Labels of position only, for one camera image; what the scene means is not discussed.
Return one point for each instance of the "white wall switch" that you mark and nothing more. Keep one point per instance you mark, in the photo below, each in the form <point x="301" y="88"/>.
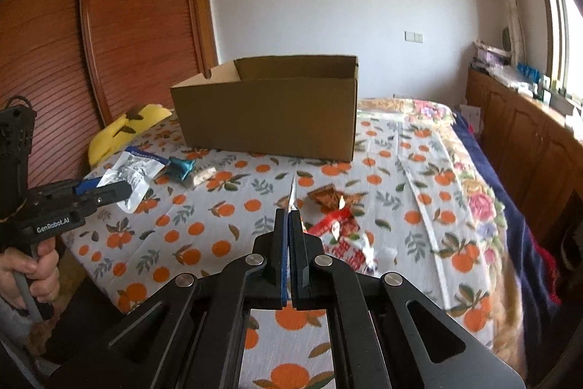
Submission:
<point x="413" y="36"/>

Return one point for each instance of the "beige snack packet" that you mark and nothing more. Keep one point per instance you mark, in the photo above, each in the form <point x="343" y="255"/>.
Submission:
<point x="200" y="177"/>

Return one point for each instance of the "pinkish red snack packet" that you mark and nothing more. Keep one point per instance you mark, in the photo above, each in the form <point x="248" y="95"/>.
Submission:
<point x="328" y="225"/>

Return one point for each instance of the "brown snack packet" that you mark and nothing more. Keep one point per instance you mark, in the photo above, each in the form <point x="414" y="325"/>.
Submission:
<point x="328" y="197"/>

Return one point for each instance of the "white paper bag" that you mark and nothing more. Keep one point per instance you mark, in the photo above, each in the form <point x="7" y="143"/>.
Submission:
<point x="471" y="118"/>

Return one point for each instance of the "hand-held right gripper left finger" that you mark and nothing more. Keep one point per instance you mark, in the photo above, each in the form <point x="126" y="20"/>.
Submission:
<point x="285" y="261"/>

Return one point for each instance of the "long wooden cabinet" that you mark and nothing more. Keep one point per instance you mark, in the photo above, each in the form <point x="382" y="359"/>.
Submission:
<point x="524" y="143"/>

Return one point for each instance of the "brown cardboard box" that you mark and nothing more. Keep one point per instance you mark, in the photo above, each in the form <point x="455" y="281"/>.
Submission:
<point x="273" y="120"/>

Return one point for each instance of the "white red print snack packet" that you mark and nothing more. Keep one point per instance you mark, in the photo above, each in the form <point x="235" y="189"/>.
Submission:
<point x="350" y="250"/>

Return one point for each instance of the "floral blanket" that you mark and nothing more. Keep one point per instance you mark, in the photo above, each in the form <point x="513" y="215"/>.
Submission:
<point x="483" y="206"/>

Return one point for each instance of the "white silver snack packet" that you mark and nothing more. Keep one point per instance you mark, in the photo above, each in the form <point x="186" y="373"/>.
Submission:
<point x="382" y="254"/>

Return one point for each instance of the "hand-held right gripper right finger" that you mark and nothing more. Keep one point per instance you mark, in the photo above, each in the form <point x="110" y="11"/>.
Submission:
<point x="298" y="261"/>

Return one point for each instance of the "teal snack packet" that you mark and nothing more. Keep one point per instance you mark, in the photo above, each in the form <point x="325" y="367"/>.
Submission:
<point x="182" y="168"/>

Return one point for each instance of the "yellow plush toy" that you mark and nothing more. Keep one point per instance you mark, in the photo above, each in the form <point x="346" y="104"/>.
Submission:
<point x="107" y="140"/>

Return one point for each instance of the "wooden framed window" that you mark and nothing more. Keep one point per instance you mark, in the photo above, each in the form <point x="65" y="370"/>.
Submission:
<point x="562" y="42"/>

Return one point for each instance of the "orange print tablecloth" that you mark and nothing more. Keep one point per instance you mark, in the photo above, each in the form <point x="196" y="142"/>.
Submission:
<point x="205" y="234"/>

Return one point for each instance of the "person's left hand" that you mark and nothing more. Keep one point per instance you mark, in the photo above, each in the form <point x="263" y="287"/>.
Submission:
<point x="45" y="275"/>

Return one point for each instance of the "blue bottles pack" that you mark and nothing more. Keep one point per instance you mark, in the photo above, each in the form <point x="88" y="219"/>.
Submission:
<point x="528" y="72"/>

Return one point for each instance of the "stack of boxes and papers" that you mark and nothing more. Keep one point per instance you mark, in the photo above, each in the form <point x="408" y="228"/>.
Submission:
<point x="492" y="56"/>

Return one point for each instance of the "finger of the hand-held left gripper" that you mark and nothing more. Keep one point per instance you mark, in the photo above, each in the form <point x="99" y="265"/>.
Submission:
<point x="109" y="194"/>
<point x="89" y="187"/>

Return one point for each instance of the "wooden slatted wardrobe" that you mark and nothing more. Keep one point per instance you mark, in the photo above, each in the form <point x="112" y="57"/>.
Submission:
<point x="136" y="6"/>

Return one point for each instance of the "dark blue blanket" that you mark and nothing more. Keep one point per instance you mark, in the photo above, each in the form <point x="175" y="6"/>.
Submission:
<point x="524" y="243"/>

